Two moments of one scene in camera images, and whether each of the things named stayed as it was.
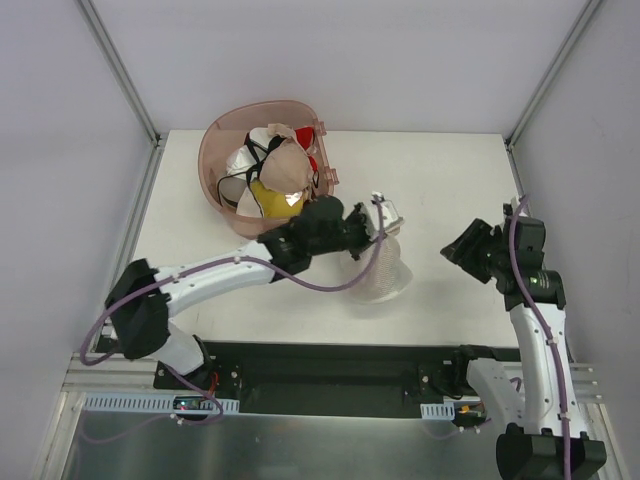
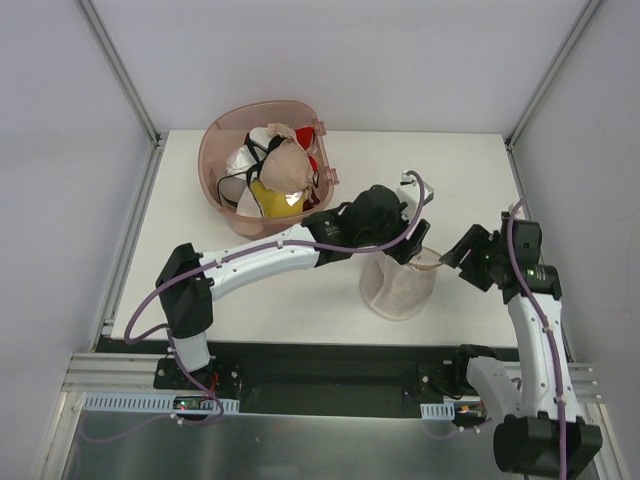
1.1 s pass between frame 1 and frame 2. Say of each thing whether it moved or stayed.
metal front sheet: stayed
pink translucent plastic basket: stayed
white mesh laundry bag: moved
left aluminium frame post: stayed
